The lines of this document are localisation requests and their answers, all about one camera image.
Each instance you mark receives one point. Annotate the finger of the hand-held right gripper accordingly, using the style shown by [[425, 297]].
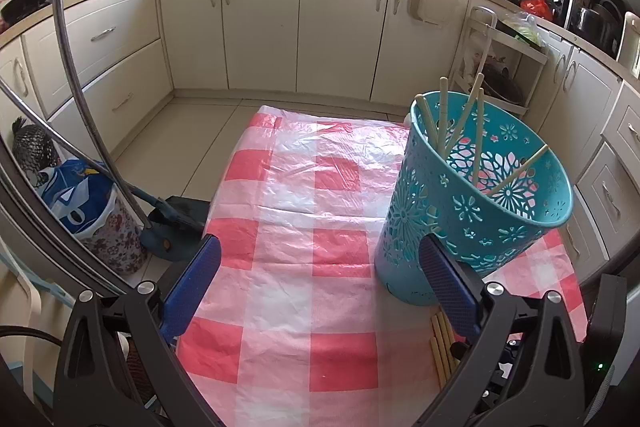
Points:
[[511, 352]]

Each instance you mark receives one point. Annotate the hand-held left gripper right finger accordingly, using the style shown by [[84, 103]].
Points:
[[450, 287]]

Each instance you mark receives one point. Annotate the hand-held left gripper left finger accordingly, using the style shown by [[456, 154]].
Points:
[[192, 287]]

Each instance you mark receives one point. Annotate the light wooden chopstick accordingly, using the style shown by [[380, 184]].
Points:
[[442, 117], [436, 352], [446, 327], [467, 112], [520, 169], [429, 123], [480, 132]]

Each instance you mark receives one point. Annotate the bundle of wooden chopsticks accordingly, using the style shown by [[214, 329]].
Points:
[[442, 339]]

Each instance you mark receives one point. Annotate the teal perforated plastic basket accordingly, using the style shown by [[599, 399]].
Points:
[[410, 217]]

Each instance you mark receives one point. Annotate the floral patterned bin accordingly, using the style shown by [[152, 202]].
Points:
[[115, 242]]

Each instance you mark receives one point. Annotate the red white checked tablecloth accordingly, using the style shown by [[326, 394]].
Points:
[[300, 257]]

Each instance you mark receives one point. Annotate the white drawer cabinet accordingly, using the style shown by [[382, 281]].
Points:
[[607, 187]]

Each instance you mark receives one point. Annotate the blue white plastic bag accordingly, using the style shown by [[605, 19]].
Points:
[[75, 197]]

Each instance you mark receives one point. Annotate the dark wok in cart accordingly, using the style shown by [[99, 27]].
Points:
[[502, 87]]

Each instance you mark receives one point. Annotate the black mesh bag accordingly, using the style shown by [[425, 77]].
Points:
[[32, 152]]

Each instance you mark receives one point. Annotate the white trolley cart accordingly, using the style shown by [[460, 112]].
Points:
[[535, 57]]

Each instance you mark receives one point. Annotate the bag of green vegetables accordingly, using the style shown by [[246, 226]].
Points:
[[525, 29]]

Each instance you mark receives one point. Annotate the cream lower kitchen cabinets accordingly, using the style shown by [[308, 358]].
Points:
[[260, 22]]

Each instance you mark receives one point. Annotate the white electric water boiler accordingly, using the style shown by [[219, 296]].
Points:
[[631, 42]]

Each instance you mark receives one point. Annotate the black cooking pot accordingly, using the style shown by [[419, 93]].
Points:
[[595, 27]]

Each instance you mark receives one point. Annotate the red plastic bag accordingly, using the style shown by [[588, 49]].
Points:
[[536, 9]]

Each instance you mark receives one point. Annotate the black frying pan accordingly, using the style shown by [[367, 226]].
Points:
[[25, 2]]

